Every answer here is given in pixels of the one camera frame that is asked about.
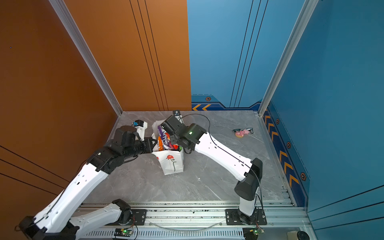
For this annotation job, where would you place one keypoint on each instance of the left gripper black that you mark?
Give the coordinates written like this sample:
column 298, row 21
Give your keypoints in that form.
column 149, row 146

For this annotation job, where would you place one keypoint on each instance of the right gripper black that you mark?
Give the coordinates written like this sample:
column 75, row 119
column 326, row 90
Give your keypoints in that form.
column 172, row 140

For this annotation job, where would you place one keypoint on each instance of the purple small snack packet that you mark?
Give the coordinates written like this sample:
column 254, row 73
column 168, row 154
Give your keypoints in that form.
column 165, row 137

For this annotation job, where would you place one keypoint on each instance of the red small snack packet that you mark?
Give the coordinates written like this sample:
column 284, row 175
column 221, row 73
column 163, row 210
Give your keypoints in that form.
column 175, row 148

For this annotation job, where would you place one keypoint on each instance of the white paper bag with flowers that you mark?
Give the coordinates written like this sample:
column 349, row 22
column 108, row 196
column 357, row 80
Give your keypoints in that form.
column 172, row 162

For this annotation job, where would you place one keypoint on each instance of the orange snack packet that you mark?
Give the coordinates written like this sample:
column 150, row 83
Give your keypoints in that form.
column 160, row 144

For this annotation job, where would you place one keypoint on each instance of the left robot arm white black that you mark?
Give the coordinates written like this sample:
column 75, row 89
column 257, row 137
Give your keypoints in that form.
column 56, row 221

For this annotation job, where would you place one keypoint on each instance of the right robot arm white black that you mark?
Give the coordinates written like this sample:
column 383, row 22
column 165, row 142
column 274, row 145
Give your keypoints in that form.
column 248, row 172

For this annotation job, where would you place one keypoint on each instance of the left green circuit board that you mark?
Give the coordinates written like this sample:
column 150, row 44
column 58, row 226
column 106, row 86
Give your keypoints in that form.
column 123, row 233

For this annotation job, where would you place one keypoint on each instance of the green circuit board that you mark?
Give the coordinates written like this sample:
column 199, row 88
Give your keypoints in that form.
column 123, row 233
column 256, row 231

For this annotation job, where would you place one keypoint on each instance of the right green circuit board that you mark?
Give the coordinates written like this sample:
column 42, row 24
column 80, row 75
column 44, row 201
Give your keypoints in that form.
column 256, row 231

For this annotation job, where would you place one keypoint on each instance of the black round object bottom right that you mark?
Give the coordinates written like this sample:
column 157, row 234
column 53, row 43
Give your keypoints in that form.
column 301, row 235

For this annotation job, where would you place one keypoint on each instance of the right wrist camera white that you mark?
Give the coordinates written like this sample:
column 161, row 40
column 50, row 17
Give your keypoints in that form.
column 177, row 114

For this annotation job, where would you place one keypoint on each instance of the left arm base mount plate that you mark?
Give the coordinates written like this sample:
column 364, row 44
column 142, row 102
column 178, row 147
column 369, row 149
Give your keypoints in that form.
column 135, row 216

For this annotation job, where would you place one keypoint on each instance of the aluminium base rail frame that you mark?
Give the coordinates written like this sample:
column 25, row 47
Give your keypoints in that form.
column 206, row 220

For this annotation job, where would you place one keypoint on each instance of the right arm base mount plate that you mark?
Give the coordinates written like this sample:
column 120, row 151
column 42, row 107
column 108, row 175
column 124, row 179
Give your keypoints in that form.
column 236, row 217

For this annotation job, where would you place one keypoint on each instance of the left aluminium corner post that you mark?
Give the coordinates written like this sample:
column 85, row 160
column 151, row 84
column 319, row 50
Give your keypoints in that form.
column 75, row 34

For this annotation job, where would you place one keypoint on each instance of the aluminium corner post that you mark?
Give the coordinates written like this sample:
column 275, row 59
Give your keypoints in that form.
column 75, row 34
column 295, row 36

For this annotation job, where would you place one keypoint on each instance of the right aluminium corner post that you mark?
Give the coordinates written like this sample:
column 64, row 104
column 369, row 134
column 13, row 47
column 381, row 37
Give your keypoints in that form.
column 295, row 36

